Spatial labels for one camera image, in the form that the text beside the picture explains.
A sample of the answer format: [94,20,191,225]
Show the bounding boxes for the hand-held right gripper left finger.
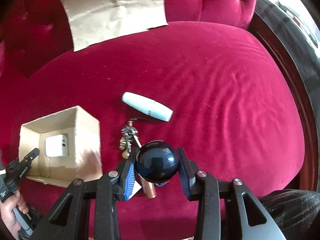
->
[30,148,140,240]

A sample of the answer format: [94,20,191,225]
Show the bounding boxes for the black glossy ball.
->
[134,141,180,182]

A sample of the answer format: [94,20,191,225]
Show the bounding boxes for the small white card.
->
[130,177,141,197]

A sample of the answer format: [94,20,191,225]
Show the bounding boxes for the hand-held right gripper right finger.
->
[176,147,288,240]

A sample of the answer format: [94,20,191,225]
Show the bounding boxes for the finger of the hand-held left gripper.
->
[10,148,40,178]

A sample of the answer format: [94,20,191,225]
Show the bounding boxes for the white charger plug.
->
[45,134,70,158]

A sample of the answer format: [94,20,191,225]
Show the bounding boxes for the key bunch with carabiner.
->
[117,116,152,159]

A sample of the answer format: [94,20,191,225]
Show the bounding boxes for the crumpled brown paper sheet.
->
[57,0,169,52]

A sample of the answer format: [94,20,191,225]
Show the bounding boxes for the cardboard box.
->
[19,106,103,188]

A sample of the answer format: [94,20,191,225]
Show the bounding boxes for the dark plaid trousers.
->
[15,189,320,240]

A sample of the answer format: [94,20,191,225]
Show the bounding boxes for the light blue plastic tube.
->
[122,92,174,122]

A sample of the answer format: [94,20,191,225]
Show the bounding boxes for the person's left hand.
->
[0,191,30,240]

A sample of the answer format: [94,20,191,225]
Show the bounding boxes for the red velvet sofa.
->
[0,0,318,240]

